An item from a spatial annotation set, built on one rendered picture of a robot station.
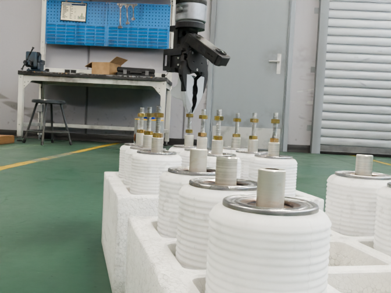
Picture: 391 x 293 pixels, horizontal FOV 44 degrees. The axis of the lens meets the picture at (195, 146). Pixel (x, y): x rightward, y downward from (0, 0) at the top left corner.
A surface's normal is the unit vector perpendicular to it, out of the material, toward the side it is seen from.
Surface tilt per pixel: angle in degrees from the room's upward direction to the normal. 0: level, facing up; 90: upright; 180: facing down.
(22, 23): 90
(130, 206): 90
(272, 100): 90
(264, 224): 57
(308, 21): 90
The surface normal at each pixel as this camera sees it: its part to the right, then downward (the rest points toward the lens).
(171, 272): 0.05, -1.00
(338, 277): 0.24, 0.07
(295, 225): 0.27, -0.48
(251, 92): -0.04, 0.05
